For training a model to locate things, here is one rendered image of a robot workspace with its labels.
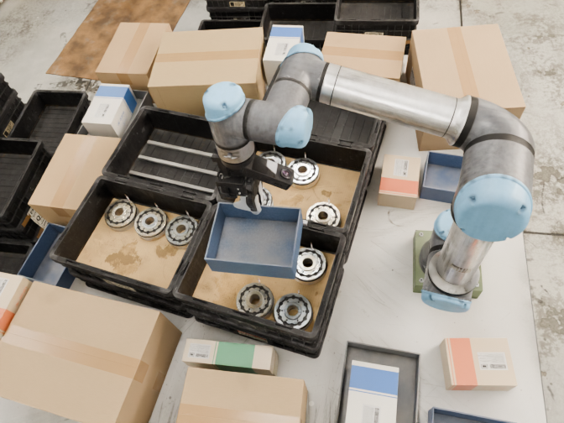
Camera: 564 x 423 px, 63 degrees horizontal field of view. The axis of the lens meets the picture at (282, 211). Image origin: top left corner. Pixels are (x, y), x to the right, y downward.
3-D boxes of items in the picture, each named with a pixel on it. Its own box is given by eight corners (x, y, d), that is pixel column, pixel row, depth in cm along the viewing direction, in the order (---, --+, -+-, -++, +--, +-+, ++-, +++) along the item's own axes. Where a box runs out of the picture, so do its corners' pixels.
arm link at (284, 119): (317, 83, 81) (259, 75, 84) (300, 131, 76) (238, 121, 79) (320, 114, 88) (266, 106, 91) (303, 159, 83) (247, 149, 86)
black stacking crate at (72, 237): (221, 221, 144) (213, 203, 135) (182, 309, 131) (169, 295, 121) (115, 195, 154) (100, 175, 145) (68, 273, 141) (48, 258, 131)
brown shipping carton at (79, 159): (86, 159, 178) (65, 133, 165) (138, 164, 174) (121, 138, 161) (53, 227, 164) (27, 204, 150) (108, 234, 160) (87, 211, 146)
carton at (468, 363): (498, 345, 127) (507, 337, 121) (508, 390, 121) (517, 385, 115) (439, 345, 129) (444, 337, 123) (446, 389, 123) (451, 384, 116)
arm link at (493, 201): (471, 269, 122) (546, 138, 76) (464, 323, 115) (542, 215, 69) (425, 259, 125) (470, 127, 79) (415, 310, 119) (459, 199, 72)
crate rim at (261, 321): (347, 237, 126) (347, 234, 124) (315, 342, 113) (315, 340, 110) (216, 206, 136) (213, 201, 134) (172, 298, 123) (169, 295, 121)
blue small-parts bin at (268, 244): (303, 221, 112) (300, 207, 106) (295, 279, 105) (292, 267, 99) (224, 216, 115) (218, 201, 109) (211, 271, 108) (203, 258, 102)
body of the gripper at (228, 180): (228, 173, 106) (217, 136, 96) (264, 175, 104) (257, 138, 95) (220, 199, 102) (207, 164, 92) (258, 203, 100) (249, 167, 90)
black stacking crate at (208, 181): (254, 148, 158) (249, 127, 148) (222, 221, 145) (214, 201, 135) (154, 127, 168) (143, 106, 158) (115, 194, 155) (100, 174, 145)
